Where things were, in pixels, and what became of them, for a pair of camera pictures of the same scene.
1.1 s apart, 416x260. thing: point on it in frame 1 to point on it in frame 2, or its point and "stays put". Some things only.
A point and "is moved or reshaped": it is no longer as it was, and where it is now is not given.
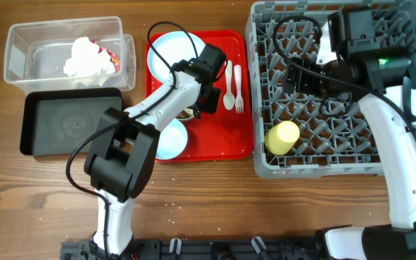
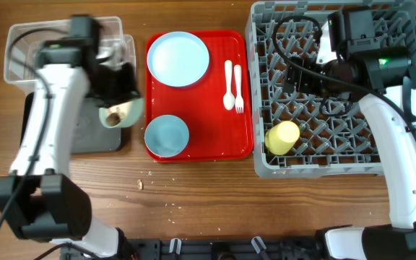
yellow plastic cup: x=281 y=137 stays put
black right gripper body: x=300 y=81 stays put
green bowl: x=185 y=114 is moved or reshaped
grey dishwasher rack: x=298 y=136 stays put
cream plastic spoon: x=229 y=99 stays put
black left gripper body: x=210 y=104 to x=121 y=87
